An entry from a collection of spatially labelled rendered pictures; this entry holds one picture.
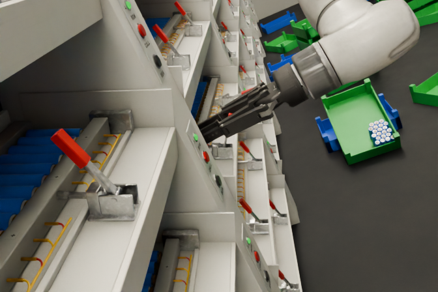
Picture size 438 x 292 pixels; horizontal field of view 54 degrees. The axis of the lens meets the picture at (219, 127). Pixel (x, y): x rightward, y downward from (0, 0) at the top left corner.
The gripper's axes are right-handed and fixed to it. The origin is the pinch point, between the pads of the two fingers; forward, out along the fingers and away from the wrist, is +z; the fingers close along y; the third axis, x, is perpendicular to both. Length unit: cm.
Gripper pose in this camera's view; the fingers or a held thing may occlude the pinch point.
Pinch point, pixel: (205, 131)
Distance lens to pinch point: 82.0
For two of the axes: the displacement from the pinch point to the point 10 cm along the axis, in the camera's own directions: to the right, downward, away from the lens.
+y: 0.4, -4.2, 9.1
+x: -5.3, -7.8, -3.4
